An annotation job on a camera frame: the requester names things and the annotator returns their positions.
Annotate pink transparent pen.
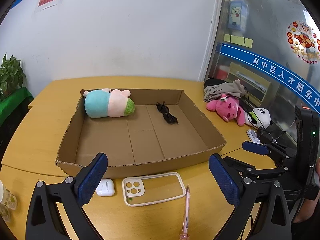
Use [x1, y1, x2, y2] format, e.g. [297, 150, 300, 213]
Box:
[179, 185, 190, 240]

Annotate black sunglasses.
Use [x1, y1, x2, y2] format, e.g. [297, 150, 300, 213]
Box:
[156, 102, 178, 124]

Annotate white clear phone case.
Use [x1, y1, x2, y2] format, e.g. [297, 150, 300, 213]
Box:
[121, 172, 187, 207]

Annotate pink blue pig plush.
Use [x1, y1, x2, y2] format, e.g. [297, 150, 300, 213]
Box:
[80, 88, 135, 118]

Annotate person's right hand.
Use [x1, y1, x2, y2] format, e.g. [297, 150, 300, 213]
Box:
[292, 154, 320, 224]

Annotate white panda plush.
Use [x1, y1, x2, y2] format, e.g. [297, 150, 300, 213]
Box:
[245, 107, 272, 129]

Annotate paper cup with leaves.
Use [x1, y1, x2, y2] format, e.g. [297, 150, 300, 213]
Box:
[0, 181, 17, 210]

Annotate pink bunny plush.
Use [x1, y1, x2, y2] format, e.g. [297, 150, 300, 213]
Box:
[206, 94, 245, 126]

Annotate white earbuds case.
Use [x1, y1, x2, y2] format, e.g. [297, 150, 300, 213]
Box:
[96, 179, 116, 197]

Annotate grey black folded garment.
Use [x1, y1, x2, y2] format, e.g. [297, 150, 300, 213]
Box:
[203, 77, 246, 102]

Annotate brown cardboard box tray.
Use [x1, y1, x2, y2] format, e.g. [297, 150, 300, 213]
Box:
[56, 89, 226, 178]

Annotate yellow sticky notes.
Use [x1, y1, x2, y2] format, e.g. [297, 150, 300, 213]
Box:
[223, 34, 253, 48]

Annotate festive window sticker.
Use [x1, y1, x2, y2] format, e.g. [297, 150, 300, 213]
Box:
[286, 21, 319, 64]

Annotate large potted green plant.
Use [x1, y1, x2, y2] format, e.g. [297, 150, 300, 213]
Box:
[0, 54, 26, 101]

